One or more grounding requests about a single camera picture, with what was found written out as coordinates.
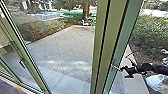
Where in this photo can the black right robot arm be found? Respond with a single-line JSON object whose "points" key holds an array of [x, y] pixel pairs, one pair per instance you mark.
{"points": [[156, 69]]}

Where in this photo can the green framed glass door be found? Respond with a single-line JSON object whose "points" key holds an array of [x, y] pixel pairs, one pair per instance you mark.
{"points": [[98, 46]]}

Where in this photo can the green hedge outdoors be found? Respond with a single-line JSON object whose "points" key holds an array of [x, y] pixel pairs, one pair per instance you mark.
{"points": [[150, 33]]}

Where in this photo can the small white outdoor object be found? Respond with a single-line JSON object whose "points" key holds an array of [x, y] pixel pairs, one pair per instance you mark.
{"points": [[86, 22]]}

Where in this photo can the green tree outdoors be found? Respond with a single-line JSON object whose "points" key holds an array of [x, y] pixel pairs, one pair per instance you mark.
{"points": [[86, 8]]}

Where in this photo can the low brown shrub bed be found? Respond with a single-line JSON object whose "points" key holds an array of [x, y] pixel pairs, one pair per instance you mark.
{"points": [[40, 28]]}

